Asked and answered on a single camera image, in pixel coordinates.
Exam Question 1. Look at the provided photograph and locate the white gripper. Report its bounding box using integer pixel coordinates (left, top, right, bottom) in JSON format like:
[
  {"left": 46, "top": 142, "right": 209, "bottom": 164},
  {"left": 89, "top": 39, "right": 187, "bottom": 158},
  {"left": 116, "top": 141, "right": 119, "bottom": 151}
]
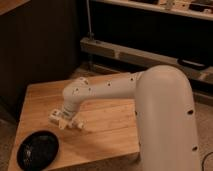
[{"left": 59, "top": 106, "right": 77, "bottom": 130}]

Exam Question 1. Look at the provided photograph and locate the clear plastic bottle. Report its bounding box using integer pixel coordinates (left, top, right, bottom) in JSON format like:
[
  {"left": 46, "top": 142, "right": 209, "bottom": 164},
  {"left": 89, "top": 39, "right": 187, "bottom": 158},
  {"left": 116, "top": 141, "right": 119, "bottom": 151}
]
[{"left": 49, "top": 109, "right": 84, "bottom": 130}]

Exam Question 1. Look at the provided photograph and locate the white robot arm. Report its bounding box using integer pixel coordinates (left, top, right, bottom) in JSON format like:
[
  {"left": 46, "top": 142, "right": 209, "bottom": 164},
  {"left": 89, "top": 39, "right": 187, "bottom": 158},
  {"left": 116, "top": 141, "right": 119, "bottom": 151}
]
[{"left": 59, "top": 65, "right": 201, "bottom": 171}]

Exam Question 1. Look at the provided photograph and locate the black ceramic bowl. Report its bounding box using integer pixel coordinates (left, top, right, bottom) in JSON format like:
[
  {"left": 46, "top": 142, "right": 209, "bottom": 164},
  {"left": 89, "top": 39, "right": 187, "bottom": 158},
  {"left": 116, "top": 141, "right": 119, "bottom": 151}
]
[{"left": 16, "top": 130, "right": 59, "bottom": 171}]

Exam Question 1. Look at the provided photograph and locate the wooden table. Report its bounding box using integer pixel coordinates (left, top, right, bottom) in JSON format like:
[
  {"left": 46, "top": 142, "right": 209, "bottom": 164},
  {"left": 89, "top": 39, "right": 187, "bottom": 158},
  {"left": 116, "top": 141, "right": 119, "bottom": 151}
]
[{"left": 8, "top": 80, "right": 139, "bottom": 171}]

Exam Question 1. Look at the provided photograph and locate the thin metal pole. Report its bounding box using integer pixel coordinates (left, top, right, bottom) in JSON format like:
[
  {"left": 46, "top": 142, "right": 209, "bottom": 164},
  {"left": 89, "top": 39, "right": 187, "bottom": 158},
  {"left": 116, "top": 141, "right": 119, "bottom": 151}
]
[{"left": 86, "top": 0, "right": 94, "bottom": 40}]

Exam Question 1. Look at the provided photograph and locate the white shelf board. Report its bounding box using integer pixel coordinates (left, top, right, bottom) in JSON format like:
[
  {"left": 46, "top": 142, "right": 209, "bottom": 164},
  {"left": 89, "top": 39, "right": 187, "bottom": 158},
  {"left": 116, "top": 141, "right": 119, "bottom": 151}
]
[{"left": 92, "top": 0, "right": 213, "bottom": 21}]

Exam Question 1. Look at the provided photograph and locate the grey metal rail beam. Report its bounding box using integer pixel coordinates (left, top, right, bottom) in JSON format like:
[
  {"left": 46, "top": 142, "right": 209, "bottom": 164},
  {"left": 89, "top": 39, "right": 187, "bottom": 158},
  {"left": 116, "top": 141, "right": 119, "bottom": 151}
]
[{"left": 80, "top": 37, "right": 213, "bottom": 84}]

